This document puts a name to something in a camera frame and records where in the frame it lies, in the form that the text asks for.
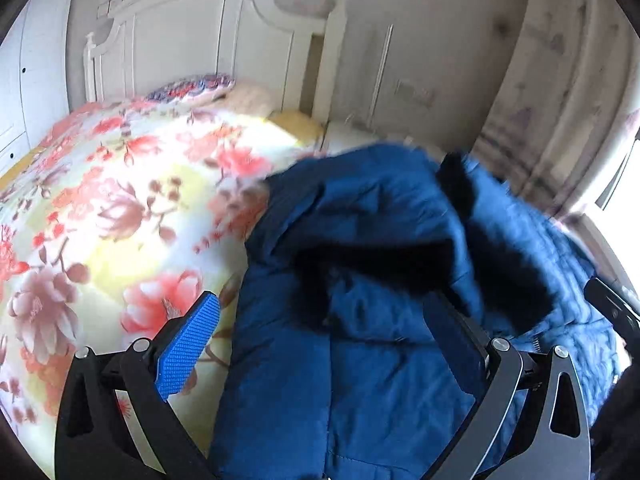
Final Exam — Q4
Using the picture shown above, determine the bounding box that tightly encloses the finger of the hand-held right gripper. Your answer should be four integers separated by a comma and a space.
584, 276, 640, 342

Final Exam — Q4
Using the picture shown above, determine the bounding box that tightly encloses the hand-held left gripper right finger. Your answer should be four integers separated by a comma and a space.
424, 290, 594, 480

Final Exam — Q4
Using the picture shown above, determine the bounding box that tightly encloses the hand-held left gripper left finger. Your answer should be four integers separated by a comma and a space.
54, 290, 223, 480

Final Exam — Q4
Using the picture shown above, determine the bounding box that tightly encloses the blue padded jacket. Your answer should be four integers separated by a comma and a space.
207, 143, 621, 480

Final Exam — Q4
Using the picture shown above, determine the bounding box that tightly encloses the floral blanket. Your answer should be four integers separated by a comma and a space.
0, 100, 321, 480

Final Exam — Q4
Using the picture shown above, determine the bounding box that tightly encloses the floral curtain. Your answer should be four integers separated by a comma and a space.
472, 0, 640, 221

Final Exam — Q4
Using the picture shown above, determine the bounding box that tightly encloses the yellow bed sheet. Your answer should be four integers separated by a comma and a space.
269, 109, 328, 151

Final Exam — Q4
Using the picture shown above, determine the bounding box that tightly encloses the patterned pillow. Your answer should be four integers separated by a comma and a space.
145, 74, 237, 106

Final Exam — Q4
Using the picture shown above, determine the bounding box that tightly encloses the beige pillow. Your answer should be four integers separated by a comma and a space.
220, 80, 277, 117

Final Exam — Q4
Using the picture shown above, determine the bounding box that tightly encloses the white bed headboard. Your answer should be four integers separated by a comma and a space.
82, 0, 348, 126

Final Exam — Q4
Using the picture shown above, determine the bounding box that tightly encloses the white wardrobe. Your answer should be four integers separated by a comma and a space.
0, 0, 83, 171

